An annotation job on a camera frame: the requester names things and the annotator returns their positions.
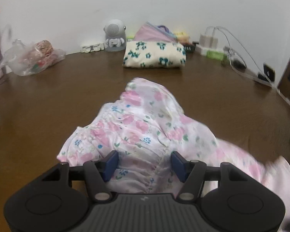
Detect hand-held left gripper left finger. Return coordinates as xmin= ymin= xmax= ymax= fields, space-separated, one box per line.
xmin=41 ymin=150 xmax=119 ymax=203

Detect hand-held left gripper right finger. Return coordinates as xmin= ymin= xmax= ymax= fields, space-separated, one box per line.
xmin=170 ymin=151 xmax=250 ymax=203

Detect pink floral garment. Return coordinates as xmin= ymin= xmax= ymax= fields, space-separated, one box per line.
xmin=56 ymin=77 xmax=290 ymax=232

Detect cream floral folded clothes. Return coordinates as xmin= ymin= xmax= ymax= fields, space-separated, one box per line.
xmin=122 ymin=40 xmax=187 ymax=69

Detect light green box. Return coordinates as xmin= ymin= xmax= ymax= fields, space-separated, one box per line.
xmin=206 ymin=50 xmax=228 ymax=61

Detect white plastic clip strip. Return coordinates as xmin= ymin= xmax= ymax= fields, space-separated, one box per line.
xmin=81 ymin=43 xmax=106 ymax=54

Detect white power strip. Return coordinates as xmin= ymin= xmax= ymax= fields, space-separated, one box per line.
xmin=195 ymin=44 xmax=230 ymax=56

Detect black striped box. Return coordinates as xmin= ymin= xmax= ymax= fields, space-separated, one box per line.
xmin=183 ymin=42 xmax=197 ymax=53

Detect yellow item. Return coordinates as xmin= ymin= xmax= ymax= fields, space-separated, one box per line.
xmin=173 ymin=31 xmax=191 ymax=42

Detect white round speaker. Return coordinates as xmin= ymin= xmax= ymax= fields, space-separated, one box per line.
xmin=103 ymin=19 xmax=127 ymax=52

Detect clear plastic snack bag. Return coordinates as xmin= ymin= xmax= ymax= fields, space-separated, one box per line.
xmin=1 ymin=39 xmax=66 ymax=76

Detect pink folded cloth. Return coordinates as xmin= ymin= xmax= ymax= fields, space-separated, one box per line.
xmin=134 ymin=21 xmax=178 ymax=43

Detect long white cable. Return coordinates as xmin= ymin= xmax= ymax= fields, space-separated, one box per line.
xmin=228 ymin=53 xmax=290 ymax=116

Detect white charging cable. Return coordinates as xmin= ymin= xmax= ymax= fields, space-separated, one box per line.
xmin=206 ymin=26 xmax=261 ymax=74

